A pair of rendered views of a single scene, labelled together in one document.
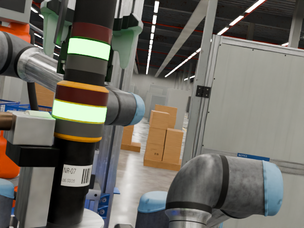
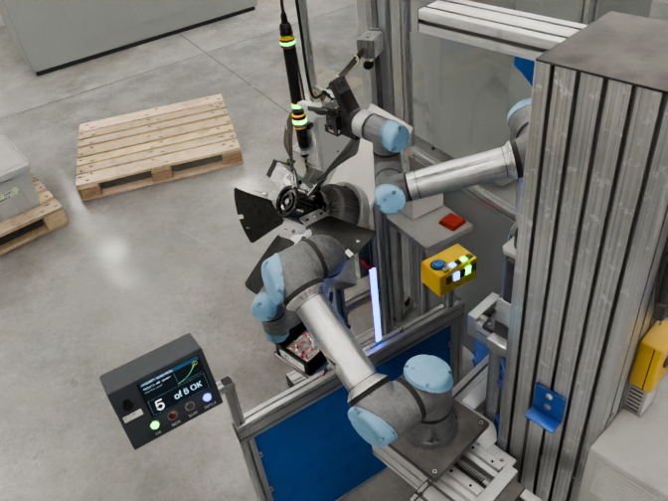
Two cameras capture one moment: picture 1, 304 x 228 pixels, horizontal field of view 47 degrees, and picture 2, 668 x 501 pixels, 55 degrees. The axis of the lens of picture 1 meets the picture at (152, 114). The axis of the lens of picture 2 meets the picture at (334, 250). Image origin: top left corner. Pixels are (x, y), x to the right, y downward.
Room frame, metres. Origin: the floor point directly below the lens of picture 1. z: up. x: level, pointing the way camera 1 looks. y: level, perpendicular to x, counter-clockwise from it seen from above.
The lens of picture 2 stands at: (1.93, -0.66, 2.48)
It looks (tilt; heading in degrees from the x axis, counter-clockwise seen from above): 39 degrees down; 155
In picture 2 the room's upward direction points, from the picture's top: 8 degrees counter-clockwise
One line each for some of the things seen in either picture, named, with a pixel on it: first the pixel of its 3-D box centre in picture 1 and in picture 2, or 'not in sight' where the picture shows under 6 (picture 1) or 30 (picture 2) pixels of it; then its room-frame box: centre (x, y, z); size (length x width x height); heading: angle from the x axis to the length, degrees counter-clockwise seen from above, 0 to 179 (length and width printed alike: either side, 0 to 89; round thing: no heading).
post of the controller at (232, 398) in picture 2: not in sight; (233, 402); (0.67, -0.46, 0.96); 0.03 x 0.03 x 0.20; 2
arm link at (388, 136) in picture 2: not in sight; (386, 134); (0.66, 0.14, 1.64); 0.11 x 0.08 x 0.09; 12
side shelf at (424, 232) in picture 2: not in sight; (421, 219); (0.16, 0.61, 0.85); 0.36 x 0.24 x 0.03; 2
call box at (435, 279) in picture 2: not in sight; (448, 270); (0.64, 0.37, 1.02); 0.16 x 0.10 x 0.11; 92
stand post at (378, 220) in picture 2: not in sight; (381, 284); (0.15, 0.39, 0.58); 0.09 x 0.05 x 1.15; 2
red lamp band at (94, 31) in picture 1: (91, 34); not in sight; (0.29, 0.06, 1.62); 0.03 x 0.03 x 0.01
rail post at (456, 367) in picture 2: not in sight; (454, 385); (0.64, 0.40, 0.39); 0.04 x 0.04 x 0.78; 2
